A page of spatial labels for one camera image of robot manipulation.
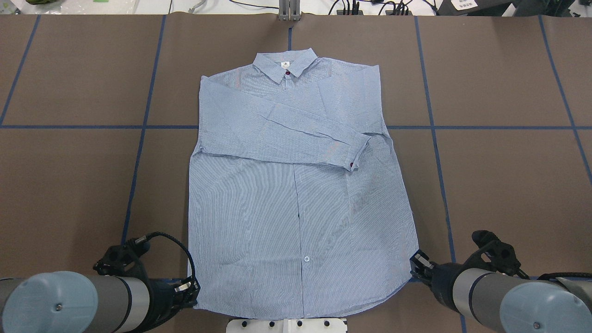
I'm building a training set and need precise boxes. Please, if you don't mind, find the light blue striped shirt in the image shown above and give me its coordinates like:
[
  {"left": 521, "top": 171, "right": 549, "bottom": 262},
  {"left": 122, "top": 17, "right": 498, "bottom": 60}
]
[{"left": 188, "top": 49, "right": 419, "bottom": 320}]

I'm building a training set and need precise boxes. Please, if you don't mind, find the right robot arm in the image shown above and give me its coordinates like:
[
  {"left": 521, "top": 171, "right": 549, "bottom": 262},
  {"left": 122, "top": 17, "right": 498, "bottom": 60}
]
[{"left": 410, "top": 251, "right": 592, "bottom": 333}]

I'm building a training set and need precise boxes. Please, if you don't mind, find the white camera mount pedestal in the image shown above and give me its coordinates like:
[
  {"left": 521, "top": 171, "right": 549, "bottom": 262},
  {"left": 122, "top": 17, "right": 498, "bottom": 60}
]
[{"left": 226, "top": 318, "right": 348, "bottom": 333}]

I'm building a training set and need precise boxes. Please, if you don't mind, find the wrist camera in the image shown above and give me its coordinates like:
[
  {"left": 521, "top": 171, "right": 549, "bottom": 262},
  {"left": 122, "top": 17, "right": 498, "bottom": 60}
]
[
  {"left": 466, "top": 230, "right": 530, "bottom": 280},
  {"left": 93, "top": 236, "right": 150, "bottom": 279}
]

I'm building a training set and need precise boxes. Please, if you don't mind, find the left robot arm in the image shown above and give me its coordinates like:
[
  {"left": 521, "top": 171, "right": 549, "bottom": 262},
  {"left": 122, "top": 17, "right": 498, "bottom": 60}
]
[{"left": 1, "top": 271, "right": 200, "bottom": 333}]

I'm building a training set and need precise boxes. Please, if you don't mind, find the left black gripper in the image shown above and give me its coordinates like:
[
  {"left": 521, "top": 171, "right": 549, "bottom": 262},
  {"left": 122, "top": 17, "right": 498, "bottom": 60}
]
[{"left": 143, "top": 276, "right": 201, "bottom": 324}]

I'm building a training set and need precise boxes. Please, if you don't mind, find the aluminium frame post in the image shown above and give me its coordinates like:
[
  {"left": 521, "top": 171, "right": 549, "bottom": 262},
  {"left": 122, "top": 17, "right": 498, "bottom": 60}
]
[{"left": 278, "top": 0, "right": 302, "bottom": 22}]

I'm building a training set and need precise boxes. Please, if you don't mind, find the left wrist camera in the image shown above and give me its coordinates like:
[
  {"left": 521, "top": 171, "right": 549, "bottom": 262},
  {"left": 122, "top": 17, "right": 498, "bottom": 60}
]
[{"left": 93, "top": 236, "right": 150, "bottom": 279}]

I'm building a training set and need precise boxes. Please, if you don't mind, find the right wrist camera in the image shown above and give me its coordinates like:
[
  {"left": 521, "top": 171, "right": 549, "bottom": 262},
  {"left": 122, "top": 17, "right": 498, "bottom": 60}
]
[{"left": 466, "top": 230, "right": 530, "bottom": 280}]

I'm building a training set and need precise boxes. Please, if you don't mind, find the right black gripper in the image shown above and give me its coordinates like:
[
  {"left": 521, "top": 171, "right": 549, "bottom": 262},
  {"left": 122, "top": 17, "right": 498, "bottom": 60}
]
[{"left": 410, "top": 249, "right": 464, "bottom": 310}]

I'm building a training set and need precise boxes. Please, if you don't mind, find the green cloth pouch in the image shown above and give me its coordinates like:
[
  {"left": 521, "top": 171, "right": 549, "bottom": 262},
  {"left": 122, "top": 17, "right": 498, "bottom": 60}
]
[{"left": 26, "top": 0, "right": 60, "bottom": 6}]

